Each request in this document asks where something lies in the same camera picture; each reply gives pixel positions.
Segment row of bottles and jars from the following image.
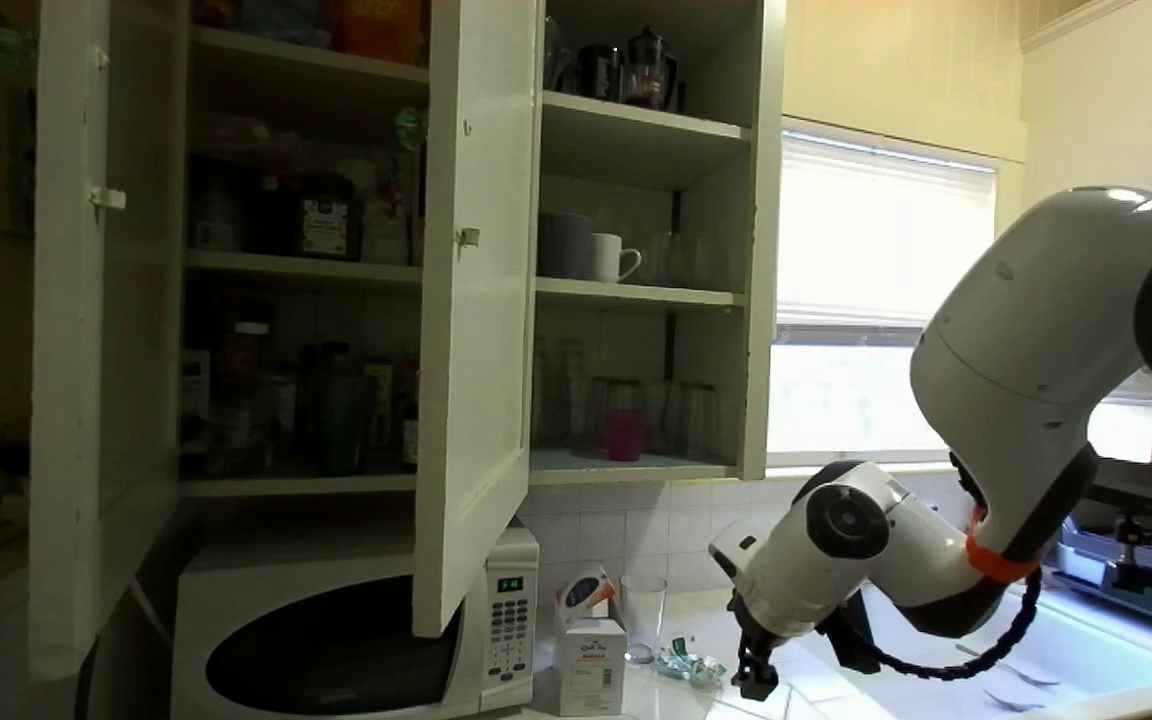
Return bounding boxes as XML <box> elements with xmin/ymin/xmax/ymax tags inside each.
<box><xmin>181</xmin><ymin>318</ymin><xmax>421</xmax><ymax>477</ymax></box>

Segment glass french press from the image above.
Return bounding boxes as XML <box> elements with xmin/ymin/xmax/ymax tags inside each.
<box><xmin>624</xmin><ymin>26</ymin><xmax>680</xmax><ymax>112</ymax></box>

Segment metal spoon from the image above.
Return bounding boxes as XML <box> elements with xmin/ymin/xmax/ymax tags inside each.
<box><xmin>954</xmin><ymin>643</ymin><xmax>1063</xmax><ymax>688</ymax></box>
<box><xmin>982</xmin><ymin>687</ymin><xmax>1049</xmax><ymax>714</ymax></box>

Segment white cupboard door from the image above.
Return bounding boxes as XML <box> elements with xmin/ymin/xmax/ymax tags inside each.
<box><xmin>412</xmin><ymin>0</ymin><xmax>548</xmax><ymax>639</ymax></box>
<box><xmin>28</xmin><ymin>0</ymin><xmax>189</xmax><ymax>683</ymax></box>

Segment clear drinking glass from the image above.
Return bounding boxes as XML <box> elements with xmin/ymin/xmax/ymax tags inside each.
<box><xmin>620</xmin><ymin>573</ymin><xmax>669</xmax><ymax>665</ymax></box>

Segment sink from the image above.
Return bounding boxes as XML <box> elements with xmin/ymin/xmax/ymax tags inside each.
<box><xmin>816</xmin><ymin>585</ymin><xmax>1152</xmax><ymax>720</ymax></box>

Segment grey mug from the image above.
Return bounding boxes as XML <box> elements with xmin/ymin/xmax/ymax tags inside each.
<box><xmin>537</xmin><ymin>211</ymin><xmax>595</xmax><ymax>281</ymax></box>

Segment dish rack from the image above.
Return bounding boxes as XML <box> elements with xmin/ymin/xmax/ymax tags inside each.
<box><xmin>1051</xmin><ymin>458</ymin><xmax>1152</xmax><ymax>651</ymax></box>

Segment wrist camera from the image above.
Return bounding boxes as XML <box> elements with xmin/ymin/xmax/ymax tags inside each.
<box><xmin>816</xmin><ymin>598</ymin><xmax>883</xmax><ymax>674</ymax></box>

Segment crumpled foil wrapper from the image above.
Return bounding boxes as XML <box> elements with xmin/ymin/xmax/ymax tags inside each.
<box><xmin>655</xmin><ymin>637</ymin><xmax>728</xmax><ymax>690</ymax></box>

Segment white mug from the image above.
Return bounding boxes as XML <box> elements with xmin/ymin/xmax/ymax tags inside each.
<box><xmin>590</xmin><ymin>232</ymin><xmax>643</xmax><ymax>285</ymax></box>

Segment white microwave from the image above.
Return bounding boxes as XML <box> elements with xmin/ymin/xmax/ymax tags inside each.
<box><xmin>170</xmin><ymin>525</ymin><xmax>541</xmax><ymax>720</ymax></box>

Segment dark jar with label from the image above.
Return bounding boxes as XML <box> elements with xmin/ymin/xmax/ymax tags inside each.
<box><xmin>284</xmin><ymin>174</ymin><xmax>364</xmax><ymax>263</ymax></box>

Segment clear glass jugs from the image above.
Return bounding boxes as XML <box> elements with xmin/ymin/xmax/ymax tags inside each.
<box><xmin>648</xmin><ymin>230</ymin><xmax>729</xmax><ymax>292</ymax></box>

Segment white kitchen cupboard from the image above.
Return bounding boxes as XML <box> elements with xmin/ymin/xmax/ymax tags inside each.
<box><xmin>28</xmin><ymin>0</ymin><xmax>788</xmax><ymax>683</ymax></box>

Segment row of drinking glasses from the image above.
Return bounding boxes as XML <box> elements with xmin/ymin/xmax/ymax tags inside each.
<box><xmin>534</xmin><ymin>338</ymin><xmax>729</xmax><ymax>463</ymax></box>

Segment white paper carton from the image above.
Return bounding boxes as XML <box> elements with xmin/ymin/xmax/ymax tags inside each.
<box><xmin>552</xmin><ymin>565</ymin><xmax>629</xmax><ymax>718</ymax></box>

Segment blue packet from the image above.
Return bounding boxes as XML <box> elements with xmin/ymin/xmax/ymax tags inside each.
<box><xmin>234</xmin><ymin>0</ymin><xmax>334</xmax><ymax>48</ymax></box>

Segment orange box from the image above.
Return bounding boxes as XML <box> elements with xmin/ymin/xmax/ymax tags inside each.
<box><xmin>339</xmin><ymin>0</ymin><xmax>428</xmax><ymax>67</ymax></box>

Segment microwave door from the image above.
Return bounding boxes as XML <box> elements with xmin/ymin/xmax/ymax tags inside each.
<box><xmin>176</xmin><ymin>572</ymin><xmax>488</xmax><ymax>720</ymax></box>

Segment window with blind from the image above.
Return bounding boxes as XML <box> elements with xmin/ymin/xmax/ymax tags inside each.
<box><xmin>767</xmin><ymin>118</ymin><xmax>1152</xmax><ymax>471</ymax></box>

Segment pink cup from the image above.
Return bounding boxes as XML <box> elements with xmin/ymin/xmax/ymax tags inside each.
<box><xmin>602</xmin><ymin>408</ymin><xmax>650</xmax><ymax>463</ymax></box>

